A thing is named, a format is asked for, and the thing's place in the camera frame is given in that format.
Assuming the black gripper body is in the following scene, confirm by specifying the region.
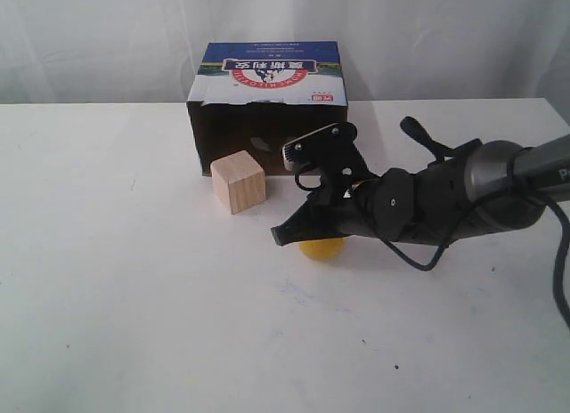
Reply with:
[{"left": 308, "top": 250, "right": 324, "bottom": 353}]
[{"left": 343, "top": 166, "right": 472, "bottom": 246}]

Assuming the yellow tennis ball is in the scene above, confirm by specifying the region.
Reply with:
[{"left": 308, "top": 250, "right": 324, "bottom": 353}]
[{"left": 298, "top": 238, "right": 346, "bottom": 262}]

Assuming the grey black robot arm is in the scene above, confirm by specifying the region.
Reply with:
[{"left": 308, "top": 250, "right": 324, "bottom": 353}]
[{"left": 272, "top": 124, "right": 569, "bottom": 247}]

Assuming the wooden cube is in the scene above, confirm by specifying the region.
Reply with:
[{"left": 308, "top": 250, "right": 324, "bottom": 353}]
[{"left": 210, "top": 150, "right": 267, "bottom": 215}]

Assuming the blue white cardboard box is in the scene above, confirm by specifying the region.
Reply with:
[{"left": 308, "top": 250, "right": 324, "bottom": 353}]
[{"left": 186, "top": 41, "right": 348, "bottom": 175}]

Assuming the black cable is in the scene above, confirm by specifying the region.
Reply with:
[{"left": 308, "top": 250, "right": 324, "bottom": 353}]
[{"left": 380, "top": 181, "right": 570, "bottom": 329}]

